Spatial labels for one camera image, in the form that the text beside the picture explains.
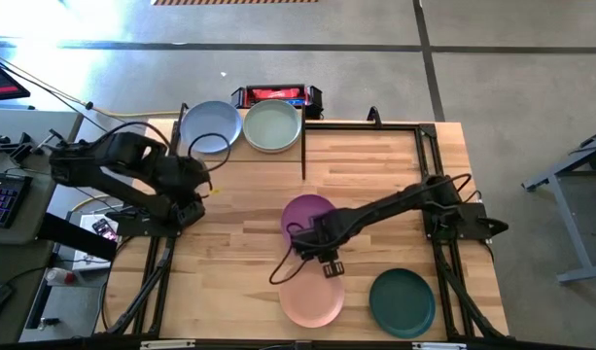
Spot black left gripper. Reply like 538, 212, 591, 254
173, 177, 207, 228

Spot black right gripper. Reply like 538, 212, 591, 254
291, 211, 348, 279

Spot pink plate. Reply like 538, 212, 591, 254
277, 260, 346, 330

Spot purple plate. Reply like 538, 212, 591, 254
280, 193, 338, 250

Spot dark green plate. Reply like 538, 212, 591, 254
368, 267, 438, 340

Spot blue plate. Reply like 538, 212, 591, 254
179, 100, 244, 156

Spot light green plate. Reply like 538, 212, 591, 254
242, 98, 303, 155

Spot smartphone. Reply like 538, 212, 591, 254
90, 217, 119, 243

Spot white box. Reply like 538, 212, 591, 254
71, 212, 120, 272

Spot black flat panel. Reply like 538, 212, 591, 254
36, 212, 119, 263

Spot red and black toolbox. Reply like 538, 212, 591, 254
230, 83, 325, 121

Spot white bottle red cap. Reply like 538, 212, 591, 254
43, 266, 79, 288

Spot grey side desk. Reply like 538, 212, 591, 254
0, 107, 85, 247

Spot black desk clamp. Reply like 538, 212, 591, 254
0, 133, 36, 164
34, 128, 70, 152

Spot black backlit keyboard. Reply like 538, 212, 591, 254
0, 170, 34, 229

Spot black desk monitor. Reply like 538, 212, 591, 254
0, 55, 31, 103

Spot grey metal stand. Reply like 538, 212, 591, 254
520, 126, 596, 286

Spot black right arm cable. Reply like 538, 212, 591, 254
269, 221, 311, 287

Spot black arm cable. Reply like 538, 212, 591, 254
269, 221, 311, 287
187, 132, 232, 175

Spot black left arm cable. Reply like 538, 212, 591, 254
187, 132, 232, 175

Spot yellow cable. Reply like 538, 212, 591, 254
0, 47, 182, 121

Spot white bracket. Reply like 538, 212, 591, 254
411, 341, 469, 350
139, 339, 196, 350

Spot black aluminium rig frame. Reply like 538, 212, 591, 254
95, 105, 512, 350

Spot black floor cable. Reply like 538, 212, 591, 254
0, 56, 114, 133

